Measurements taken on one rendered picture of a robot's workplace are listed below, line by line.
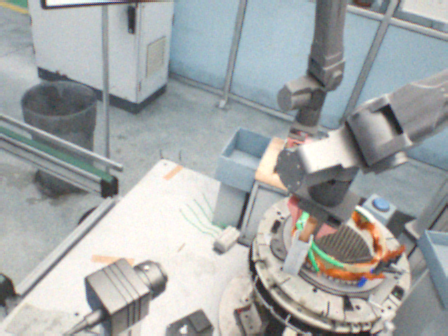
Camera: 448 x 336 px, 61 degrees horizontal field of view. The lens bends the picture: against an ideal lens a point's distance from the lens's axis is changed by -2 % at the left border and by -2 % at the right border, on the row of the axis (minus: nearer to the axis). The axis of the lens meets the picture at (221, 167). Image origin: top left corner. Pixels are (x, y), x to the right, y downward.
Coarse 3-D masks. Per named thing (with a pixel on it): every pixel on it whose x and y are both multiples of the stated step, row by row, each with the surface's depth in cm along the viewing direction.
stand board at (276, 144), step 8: (272, 144) 111; (280, 144) 111; (288, 144) 112; (272, 152) 108; (264, 160) 104; (272, 160) 105; (264, 168) 101; (272, 168) 102; (256, 176) 100; (264, 176) 100; (272, 176) 99; (272, 184) 100; (280, 184) 99
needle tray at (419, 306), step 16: (432, 240) 94; (432, 256) 88; (432, 272) 87; (416, 288) 94; (432, 288) 88; (416, 304) 93; (432, 304) 87; (400, 320) 99; (416, 320) 92; (432, 320) 86
